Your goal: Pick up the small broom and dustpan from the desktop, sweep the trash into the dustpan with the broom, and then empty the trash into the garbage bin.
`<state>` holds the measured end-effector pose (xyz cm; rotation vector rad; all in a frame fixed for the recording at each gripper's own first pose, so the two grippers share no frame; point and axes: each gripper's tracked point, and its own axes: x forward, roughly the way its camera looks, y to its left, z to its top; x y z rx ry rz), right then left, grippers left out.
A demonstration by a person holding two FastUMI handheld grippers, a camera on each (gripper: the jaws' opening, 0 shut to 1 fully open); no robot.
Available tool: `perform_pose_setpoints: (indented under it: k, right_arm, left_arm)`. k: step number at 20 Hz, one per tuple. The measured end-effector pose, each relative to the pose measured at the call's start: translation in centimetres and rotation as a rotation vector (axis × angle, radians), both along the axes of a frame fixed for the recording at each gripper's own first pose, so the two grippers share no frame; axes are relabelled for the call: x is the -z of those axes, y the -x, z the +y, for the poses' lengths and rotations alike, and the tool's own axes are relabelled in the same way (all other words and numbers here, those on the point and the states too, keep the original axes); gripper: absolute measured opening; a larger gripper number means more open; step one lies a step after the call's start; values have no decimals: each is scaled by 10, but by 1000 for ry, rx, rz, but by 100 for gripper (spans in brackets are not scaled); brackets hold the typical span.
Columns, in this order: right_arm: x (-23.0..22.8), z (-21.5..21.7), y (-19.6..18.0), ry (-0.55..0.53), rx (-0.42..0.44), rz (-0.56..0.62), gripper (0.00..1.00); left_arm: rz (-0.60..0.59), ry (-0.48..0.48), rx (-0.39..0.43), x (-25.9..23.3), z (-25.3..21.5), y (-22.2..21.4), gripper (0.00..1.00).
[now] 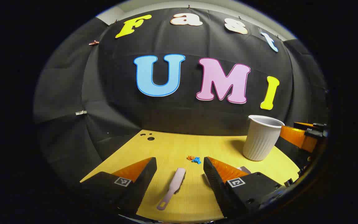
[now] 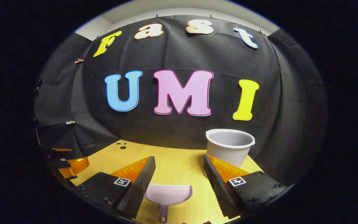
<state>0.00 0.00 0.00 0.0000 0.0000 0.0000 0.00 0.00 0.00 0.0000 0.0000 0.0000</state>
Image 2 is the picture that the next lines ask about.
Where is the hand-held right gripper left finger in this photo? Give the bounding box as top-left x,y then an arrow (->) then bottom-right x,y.
72,156 -> 156,219

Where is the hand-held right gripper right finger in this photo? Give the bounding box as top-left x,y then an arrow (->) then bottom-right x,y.
203,155 -> 289,219

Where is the lilac plastic dustpan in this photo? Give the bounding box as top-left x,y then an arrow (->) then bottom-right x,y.
144,184 -> 193,224

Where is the wooden desktop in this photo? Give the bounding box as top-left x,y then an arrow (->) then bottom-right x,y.
70,139 -> 264,224

